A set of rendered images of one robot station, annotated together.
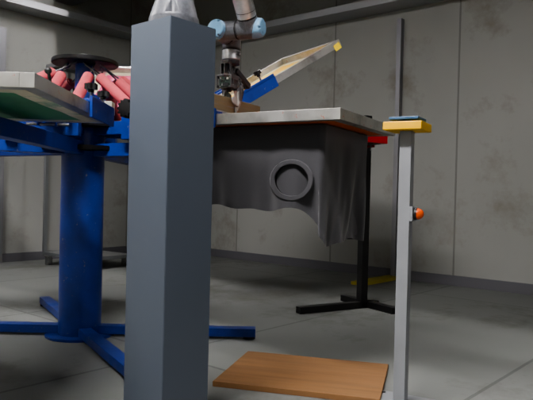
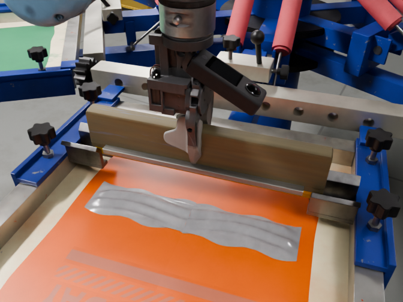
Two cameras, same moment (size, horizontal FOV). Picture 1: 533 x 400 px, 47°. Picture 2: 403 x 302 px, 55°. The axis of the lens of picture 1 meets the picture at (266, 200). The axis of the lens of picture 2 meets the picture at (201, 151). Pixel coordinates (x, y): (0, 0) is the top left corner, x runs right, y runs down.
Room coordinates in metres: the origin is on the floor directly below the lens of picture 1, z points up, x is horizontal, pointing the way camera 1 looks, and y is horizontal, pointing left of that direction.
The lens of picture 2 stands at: (2.43, -0.35, 1.44)
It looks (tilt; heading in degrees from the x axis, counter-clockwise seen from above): 38 degrees down; 79
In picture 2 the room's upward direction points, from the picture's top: straight up
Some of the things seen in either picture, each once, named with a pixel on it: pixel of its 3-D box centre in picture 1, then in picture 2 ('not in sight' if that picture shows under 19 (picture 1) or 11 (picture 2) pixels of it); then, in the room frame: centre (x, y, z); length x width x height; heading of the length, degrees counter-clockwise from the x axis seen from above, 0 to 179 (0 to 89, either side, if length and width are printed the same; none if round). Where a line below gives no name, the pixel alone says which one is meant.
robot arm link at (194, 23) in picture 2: (231, 56); (186, 18); (2.52, 0.16, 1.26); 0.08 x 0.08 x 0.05
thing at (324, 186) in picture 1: (343, 187); not in sight; (2.29, -0.29, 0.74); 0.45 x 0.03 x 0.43; 151
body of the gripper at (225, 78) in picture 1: (229, 75); (183, 72); (2.51, 0.16, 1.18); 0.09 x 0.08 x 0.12; 151
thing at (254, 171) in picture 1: (264, 175); not in sight; (2.25, 0.01, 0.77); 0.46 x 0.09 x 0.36; 61
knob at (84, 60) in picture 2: (128, 109); (92, 73); (2.34, 0.53, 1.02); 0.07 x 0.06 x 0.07; 61
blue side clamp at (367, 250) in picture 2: not in sight; (367, 202); (2.80, 0.04, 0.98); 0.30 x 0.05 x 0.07; 61
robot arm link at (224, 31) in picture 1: (224, 31); not in sight; (2.42, 0.18, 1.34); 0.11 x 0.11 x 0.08; 68
